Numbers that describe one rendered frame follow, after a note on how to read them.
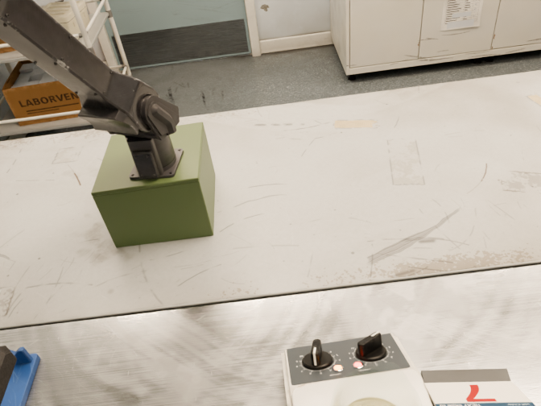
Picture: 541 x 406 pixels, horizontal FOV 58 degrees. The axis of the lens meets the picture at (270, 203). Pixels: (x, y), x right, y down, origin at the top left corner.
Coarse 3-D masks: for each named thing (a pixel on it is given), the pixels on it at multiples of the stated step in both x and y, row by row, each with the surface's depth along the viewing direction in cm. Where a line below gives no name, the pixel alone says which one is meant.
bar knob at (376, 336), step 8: (368, 336) 50; (376, 336) 50; (360, 344) 49; (368, 344) 49; (376, 344) 50; (360, 352) 49; (368, 352) 49; (376, 352) 50; (384, 352) 50; (368, 360) 49; (376, 360) 49
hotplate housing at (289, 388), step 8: (392, 336) 53; (400, 344) 52; (408, 360) 48; (288, 368) 50; (408, 368) 47; (416, 368) 47; (288, 376) 49; (288, 384) 48; (288, 392) 47; (288, 400) 46
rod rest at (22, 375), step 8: (16, 352) 57; (24, 352) 57; (24, 360) 58; (32, 360) 59; (16, 368) 58; (24, 368) 58; (32, 368) 58; (16, 376) 57; (24, 376) 57; (32, 376) 58; (8, 384) 57; (16, 384) 57; (24, 384) 56; (8, 392) 56; (16, 392) 56; (24, 392) 56; (8, 400) 55; (16, 400) 55; (24, 400) 56
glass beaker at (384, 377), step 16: (368, 368) 37; (384, 368) 37; (400, 368) 36; (352, 384) 37; (368, 384) 38; (384, 384) 38; (400, 384) 36; (336, 400) 35; (352, 400) 39; (400, 400) 37; (416, 400) 35
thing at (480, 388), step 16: (448, 384) 51; (464, 384) 51; (480, 384) 51; (496, 384) 50; (512, 384) 50; (448, 400) 47; (464, 400) 47; (480, 400) 47; (496, 400) 47; (512, 400) 47
